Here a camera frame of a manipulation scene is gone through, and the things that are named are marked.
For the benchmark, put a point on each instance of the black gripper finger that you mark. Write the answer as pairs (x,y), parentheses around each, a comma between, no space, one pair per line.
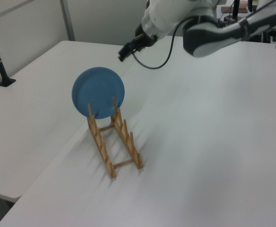
(126,57)
(123,51)

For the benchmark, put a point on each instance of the wooden plate rack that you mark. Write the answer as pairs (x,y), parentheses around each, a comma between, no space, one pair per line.
(115,144)

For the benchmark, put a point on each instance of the black monitor stand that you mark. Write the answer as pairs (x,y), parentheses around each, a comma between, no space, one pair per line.
(235,9)

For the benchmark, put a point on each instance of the grey partition frame post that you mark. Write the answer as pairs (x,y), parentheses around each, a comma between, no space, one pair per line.
(67,20)

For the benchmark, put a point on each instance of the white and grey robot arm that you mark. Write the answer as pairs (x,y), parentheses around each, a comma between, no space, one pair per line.
(211,30)

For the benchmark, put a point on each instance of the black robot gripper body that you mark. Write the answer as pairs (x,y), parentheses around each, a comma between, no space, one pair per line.
(141,42)

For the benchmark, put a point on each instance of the blue round plate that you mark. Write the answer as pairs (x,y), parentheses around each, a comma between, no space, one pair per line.
(97,92)

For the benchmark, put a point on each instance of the pink flat box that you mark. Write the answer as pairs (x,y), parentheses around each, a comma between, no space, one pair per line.
(230,8)

